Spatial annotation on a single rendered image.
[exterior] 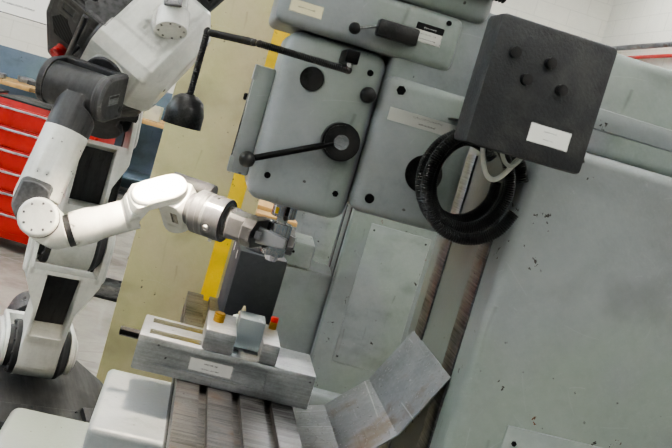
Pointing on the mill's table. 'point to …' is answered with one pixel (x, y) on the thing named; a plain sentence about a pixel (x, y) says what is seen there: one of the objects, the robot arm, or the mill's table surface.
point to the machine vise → (189, 371)
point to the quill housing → (312, 125)
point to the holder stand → (251, 282)
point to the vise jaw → (219, 334)
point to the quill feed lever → (346, 144)
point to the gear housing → (301, 11)
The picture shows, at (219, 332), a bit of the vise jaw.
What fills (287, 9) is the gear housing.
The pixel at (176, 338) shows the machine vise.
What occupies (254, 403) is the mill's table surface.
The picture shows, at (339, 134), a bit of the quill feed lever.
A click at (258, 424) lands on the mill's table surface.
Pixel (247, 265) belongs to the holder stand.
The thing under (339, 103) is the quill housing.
